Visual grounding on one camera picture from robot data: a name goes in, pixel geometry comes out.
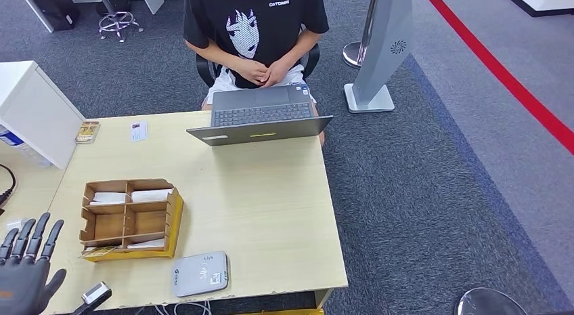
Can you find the chrome stool base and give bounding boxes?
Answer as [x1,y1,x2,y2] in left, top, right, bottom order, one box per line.
[93,0,145,43]

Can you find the clear water bottle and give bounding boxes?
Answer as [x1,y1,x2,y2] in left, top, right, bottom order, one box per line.
[0,124,53,169]

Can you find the white ID card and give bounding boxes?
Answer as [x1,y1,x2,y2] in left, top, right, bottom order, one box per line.
[130,121,149,143]

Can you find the person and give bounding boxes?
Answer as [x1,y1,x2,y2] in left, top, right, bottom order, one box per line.
[183,0,330,146]

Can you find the person's right hand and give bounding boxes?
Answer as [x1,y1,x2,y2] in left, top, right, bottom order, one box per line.
[233,58,270,86]

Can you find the gold card pack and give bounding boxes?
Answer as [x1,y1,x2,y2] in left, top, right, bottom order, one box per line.
[75,121,102,145]

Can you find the black bag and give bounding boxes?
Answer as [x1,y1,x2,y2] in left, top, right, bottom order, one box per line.
[31,0,82,33]

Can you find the gold room key card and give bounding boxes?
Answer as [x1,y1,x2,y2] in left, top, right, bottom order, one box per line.
[81,245,120,259]

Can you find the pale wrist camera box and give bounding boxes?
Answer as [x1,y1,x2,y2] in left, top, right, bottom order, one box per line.
[82,281,112,307]

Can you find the chrome dome base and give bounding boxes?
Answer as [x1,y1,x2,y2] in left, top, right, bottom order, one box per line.
[455,287,530,315]

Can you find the white card stack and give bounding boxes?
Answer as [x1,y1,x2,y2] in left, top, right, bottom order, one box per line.
[89,192,128,206]
[127,238,166,250]
[130,188,175,203]

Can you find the grey card reader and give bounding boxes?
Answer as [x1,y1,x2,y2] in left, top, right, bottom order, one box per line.
[173,251,230,299]

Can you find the chrome stanchion post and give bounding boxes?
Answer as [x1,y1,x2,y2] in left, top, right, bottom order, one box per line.
[343,0,382,70]

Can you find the yellow box edge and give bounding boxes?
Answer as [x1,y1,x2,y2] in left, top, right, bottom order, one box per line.
[238,308,325,315]

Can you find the brown cardboard divider box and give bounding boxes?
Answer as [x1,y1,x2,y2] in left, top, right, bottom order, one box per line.
[79,178,184,263]

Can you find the grey kiosk stand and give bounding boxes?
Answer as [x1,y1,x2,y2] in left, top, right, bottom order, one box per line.
[344,0,414,114]

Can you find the white cables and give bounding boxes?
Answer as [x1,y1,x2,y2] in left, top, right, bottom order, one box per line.
[152,300,213,315]

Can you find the red floor tape line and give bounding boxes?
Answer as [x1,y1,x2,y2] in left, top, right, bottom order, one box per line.
[420,0,574,156]

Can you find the person's left hand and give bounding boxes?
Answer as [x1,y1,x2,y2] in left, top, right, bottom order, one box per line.
[260,59,292,89]

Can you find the white cabinet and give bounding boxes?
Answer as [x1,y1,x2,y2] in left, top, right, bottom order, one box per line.
[0,60,87,170]

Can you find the dark grey laptop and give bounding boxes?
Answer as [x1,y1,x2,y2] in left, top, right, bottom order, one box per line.
[186,85,334,147]

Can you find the black office chair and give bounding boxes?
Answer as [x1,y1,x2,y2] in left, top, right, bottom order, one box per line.
[195,43,321,89]

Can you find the black cable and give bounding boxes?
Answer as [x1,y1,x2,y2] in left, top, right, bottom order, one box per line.
[0,163,18,217]

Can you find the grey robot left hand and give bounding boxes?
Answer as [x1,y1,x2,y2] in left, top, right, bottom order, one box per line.
[0,213,67,315]

